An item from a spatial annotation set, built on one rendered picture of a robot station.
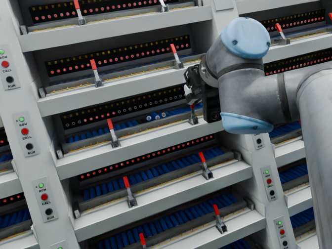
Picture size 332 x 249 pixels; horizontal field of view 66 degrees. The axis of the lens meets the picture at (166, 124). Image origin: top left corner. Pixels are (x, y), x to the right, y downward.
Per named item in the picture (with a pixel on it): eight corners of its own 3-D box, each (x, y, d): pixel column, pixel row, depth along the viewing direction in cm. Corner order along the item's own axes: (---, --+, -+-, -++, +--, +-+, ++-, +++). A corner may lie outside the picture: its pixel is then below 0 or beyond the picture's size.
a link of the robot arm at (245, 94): (284, 124, 41) (273, 54, 44) (215, 134, 47) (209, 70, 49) (289, 132, 49) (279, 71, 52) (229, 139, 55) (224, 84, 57)
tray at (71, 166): (239, 125, 89) (237, 99, 86) (60, 180, 74) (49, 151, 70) (211, 111, 107) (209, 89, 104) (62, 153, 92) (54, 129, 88)
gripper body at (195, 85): (205, 69, 76) (221, 50, 65) (214, 96, 75) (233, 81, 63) (181, 75, 74) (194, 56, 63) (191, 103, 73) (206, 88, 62)
